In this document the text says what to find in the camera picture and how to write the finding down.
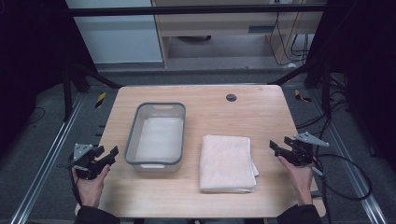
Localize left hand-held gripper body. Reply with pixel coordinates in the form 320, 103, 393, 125
68, 143, 110, 181

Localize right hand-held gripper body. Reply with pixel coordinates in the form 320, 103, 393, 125
281, 131, 331, 168

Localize grey-rimmed translucent plastic basin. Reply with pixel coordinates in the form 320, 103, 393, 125
124, 102, 187, 174

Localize pale pink towel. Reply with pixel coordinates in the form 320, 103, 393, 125
198, 133, 261, 194

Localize person's right hand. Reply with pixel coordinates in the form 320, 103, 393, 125
276, 155, 315, 207

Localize person's left hand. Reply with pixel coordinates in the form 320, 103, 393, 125
71, 163, 112, 208

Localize yellow black striped tape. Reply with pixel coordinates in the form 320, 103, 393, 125
94, 91, 107, 109
293, 89, 313, 104

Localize black metal stand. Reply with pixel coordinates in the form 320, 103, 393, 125
267, 60, 332, 118
61, 60, 124, 123

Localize dark curtain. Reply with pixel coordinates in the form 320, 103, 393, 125
306, 0, 396, 172
0, 0, 97, 150

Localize white cabinet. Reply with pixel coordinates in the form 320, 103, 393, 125
64, 0, 164, 65

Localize light wooden desk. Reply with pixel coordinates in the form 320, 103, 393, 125
150, 0, 325, 67

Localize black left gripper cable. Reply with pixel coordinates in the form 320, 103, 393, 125
68, 161, 83, 207

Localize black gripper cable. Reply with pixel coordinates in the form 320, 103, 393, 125
68, 161, 83, 207
311, 153, 374, 224

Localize aluminium floor rail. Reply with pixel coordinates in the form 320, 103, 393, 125
307, 88, 389, 224
8, 92, 86, 224

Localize bundle of black floor cables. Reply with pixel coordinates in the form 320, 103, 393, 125
294, 74, 353, 157

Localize thin black floor cable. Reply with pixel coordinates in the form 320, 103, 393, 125
26, 106, 47, 126

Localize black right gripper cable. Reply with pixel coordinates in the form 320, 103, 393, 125
311, 153, 374, 224

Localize black cables under desk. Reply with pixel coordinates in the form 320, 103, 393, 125
268, 0, 311, 67

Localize black horizontal frame bar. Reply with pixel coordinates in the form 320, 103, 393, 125
68, 3, 329, 18

